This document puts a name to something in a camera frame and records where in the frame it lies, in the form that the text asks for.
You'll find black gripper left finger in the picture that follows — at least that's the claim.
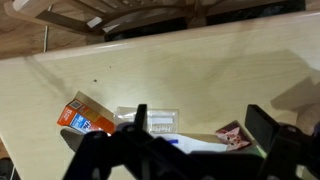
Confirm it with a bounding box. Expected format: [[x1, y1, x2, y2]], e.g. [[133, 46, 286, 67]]
[[63, 103, 174, 180]]

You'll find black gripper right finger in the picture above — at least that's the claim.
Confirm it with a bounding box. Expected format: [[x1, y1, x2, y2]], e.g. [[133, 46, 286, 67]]
[[244, 104, 320, 180]]

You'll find clear ziplock bag blue zip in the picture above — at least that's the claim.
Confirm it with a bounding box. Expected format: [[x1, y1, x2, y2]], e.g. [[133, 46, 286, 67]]
[[114, 105, 182, 145]]

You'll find green chip bag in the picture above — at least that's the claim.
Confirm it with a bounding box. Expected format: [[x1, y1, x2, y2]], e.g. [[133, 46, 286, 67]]
[[251, 143, 268, 160]]

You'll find orange ziplock bag box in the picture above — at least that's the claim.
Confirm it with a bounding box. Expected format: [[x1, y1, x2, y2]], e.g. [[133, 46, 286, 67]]
[[57, 90, 116, 153]]

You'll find wooden chair curved back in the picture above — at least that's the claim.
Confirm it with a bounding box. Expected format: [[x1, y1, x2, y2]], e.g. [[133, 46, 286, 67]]
[[3, 0, 301, 37]]

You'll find white floor cable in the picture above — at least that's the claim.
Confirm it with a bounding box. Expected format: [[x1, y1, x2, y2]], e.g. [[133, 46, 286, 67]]
[[42, 3, 55, 54]]

